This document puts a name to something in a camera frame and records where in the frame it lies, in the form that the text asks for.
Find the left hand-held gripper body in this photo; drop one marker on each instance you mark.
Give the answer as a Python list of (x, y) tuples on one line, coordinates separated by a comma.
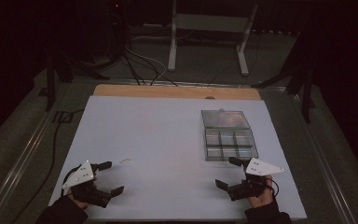
[(85, 175)]

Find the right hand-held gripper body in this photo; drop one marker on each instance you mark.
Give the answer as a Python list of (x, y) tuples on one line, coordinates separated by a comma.
[(258, 168)]

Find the person's left hand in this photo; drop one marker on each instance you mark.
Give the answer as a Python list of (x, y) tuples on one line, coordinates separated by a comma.
[(77, 202)]

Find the person's right hand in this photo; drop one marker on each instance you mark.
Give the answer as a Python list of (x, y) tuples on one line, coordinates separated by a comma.
[(262, 200)]

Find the small clear plastic piece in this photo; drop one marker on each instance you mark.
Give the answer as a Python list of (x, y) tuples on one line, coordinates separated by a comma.
[(125, 160)]

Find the clear plastic compartment box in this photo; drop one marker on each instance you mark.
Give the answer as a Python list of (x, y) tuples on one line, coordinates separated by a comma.
[(228, 135)]

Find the white table cover board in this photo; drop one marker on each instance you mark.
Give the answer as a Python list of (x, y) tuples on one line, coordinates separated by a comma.
[(161, 140)]

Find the black floor socket plate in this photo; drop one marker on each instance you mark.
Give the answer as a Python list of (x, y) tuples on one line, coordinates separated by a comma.
[(63, 116)]

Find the black metal stand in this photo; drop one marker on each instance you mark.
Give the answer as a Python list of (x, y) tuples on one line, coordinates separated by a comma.
[(304, 90), (51, 81)]

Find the white metal stand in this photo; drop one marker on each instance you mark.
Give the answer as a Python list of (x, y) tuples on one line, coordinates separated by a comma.
[(208, 23)]

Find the metal floor rail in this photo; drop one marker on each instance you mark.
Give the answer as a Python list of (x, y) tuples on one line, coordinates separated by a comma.
[(18, 168), (323, 161)]

